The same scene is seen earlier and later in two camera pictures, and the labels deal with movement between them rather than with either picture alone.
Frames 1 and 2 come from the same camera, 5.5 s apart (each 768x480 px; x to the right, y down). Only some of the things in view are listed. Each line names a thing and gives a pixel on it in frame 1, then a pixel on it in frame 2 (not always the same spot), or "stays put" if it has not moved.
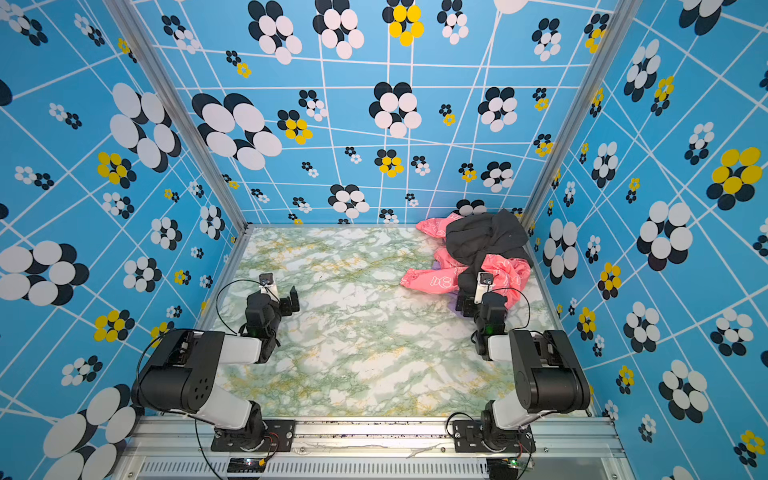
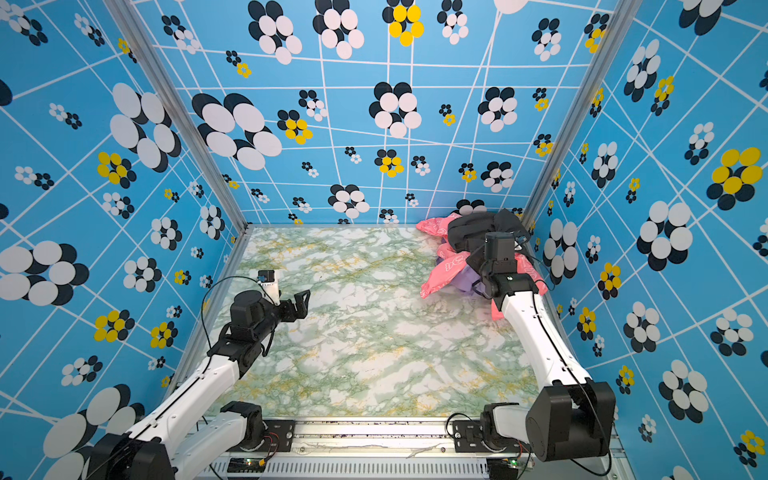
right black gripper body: x=480 y=325 -> x=478 y=262
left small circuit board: x=246 y=465 stays put
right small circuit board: x=502 y=468 stays put
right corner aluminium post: x=621 y=18 stays put
